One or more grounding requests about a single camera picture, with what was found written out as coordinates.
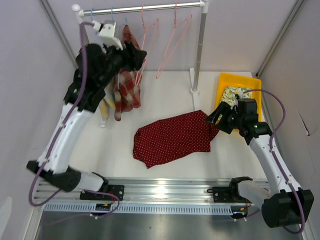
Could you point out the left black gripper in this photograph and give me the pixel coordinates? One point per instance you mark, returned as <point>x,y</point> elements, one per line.
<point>133,57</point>

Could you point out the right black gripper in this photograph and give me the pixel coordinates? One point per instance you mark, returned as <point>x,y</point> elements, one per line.
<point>224,109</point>

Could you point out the pink wire hanger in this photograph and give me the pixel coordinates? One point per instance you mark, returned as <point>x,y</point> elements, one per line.
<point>149,37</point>
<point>178,33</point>

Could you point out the red polka dot skirt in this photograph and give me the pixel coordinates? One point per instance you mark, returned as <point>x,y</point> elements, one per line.
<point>169,139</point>

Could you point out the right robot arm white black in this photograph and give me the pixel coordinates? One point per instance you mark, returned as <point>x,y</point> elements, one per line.
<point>286,203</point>

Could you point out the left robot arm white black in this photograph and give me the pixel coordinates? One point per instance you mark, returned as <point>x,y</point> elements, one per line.
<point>96,69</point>

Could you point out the lemon print cloth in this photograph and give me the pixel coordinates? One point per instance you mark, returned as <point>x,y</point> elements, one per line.
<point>228,96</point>

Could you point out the red plaid garment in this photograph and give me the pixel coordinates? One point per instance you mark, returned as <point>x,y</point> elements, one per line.
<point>127,95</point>

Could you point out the yellow plastic tray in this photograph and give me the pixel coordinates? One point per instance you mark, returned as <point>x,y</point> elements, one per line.
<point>235,80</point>

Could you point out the pastel floral garment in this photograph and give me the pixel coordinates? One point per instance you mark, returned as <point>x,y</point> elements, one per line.
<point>104,107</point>

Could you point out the clothes rack metal white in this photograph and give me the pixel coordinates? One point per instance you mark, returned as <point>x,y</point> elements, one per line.
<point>203,4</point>

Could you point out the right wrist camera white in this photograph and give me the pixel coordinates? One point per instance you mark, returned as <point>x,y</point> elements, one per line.
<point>237,96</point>

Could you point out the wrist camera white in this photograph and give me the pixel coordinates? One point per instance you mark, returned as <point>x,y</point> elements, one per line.
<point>107,34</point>
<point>237,96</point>

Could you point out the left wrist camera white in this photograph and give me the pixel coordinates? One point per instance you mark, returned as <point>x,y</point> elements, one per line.
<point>107,34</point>

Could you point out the blue wire hanger right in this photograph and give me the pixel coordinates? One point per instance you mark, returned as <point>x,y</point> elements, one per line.
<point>113,14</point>

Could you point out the blue wire hanger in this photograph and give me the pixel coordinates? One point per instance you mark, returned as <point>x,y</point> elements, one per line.
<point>113,14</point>
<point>92,14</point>

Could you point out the blue wire hanger left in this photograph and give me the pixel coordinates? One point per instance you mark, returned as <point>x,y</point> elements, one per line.
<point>92,14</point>

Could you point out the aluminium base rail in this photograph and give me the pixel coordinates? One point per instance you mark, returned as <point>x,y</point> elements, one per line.
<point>146,191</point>

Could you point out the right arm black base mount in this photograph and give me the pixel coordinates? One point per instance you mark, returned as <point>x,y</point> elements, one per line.
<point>226,194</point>

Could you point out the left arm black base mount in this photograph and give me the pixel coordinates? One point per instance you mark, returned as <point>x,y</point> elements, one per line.
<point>114,189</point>

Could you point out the white slotted cable duct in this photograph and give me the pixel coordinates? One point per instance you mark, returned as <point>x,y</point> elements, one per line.
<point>220,210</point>

